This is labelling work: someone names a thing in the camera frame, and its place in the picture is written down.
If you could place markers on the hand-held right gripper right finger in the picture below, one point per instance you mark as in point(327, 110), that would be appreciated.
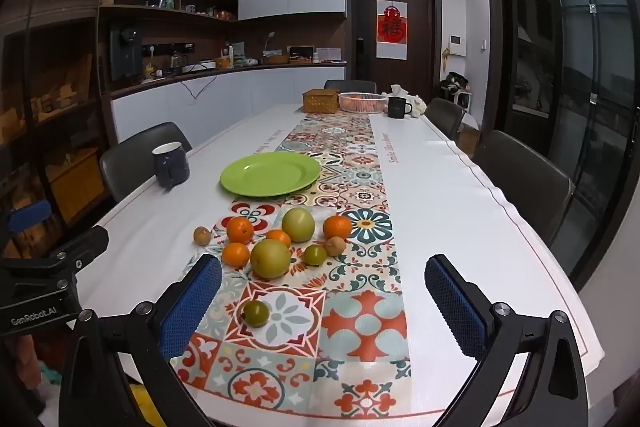
point(455, 312)

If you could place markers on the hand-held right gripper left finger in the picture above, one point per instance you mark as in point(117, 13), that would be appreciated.
point(192, 307)

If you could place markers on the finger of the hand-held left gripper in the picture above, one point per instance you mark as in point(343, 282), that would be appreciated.
point(30, 216)
point(85, 243)

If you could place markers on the orange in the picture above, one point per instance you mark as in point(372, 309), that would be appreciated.
point(337, 227)
point(240, 229)
point(235, 254)
point(279, 237)

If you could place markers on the brown kiwi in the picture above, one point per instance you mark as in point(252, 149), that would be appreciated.
point(201, 235)
point(335, 246)

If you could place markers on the small green fruit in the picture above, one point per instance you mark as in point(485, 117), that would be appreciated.
point(255, 313)
point(315, 255)

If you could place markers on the yellow-green pear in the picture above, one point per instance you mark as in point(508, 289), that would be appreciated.
point(270, 258)
point(298, 224)

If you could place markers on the green plate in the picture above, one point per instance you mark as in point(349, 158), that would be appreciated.
point(270, 174)

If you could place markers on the patterned white tablecloth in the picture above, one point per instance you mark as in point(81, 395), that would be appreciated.
point(440, 207)

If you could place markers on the grey dining chair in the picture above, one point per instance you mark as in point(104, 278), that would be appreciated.
point(520, 177)
point(444, 114)
point(140, 152)
point(350, 85)

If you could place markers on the wooden display cabinet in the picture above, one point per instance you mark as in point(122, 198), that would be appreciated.
point(55, 107)

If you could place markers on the dark blue mug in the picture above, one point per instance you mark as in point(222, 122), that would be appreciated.
point(170, 167)

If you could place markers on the black water dispenser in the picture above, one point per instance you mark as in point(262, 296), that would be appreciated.
point(125, 52)

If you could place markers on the glass kettle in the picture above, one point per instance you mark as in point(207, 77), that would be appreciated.
point(176, 63)

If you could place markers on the black mug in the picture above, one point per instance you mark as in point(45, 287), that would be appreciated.
point(397, 108)

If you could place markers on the white stool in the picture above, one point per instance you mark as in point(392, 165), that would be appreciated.
point(465, 99)

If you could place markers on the white crumpled cloth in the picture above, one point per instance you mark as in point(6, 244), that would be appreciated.
point(415, 99)

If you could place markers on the white lower cabinets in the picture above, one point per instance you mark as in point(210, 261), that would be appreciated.
point(250, 92)

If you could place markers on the orange container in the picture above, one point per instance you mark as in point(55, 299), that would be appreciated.
point(223, 63)

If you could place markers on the black bag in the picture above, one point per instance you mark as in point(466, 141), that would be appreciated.
point(454, 82)

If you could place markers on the wicker basket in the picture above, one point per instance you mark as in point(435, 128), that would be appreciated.
point(320, 102)

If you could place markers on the yellow hanging tassel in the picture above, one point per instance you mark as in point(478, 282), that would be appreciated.
point(445, 59)

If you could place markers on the wicker tray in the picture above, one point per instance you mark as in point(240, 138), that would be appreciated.
point(276, 58)

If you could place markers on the black box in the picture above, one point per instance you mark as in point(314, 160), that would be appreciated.
point(301, 53)

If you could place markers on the gooseneck lamp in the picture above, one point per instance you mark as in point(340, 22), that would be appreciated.
point(270, 37)

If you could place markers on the dark brown door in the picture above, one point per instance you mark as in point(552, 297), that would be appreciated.
point(420, 32)

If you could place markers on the red and white door poster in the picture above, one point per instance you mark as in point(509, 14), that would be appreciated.
point(391, 37)

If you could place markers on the sliding glass door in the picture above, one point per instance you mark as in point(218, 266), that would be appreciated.
point(590, 57)

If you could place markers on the black wall power strip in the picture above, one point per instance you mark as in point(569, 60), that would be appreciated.
point(167, 48)

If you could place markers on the white wall intercom panel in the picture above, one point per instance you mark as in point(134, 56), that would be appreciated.
point(457, 45)

